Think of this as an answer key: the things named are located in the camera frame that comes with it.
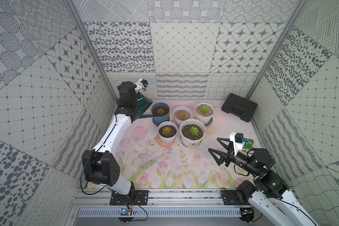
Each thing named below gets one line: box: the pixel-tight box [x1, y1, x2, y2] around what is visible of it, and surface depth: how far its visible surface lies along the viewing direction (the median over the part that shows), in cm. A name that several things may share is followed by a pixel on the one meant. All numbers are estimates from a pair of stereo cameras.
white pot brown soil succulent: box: [194, 102, 215, 125], surface depth 100 cm
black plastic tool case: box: [221, 92, 258, 123], surface depth 112 cm
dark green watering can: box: [131, 91, 164, 124], surface depth 85 cm
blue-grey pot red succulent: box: [151, 102, 170, 127], surface depth 103 cm
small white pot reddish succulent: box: [173, 105, 192, 126], surface depth 100 cm
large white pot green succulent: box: [179, 118, 207, 149], surface depth 90 cm
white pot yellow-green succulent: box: [157, 121, 178, 145], surface depth 91 cm
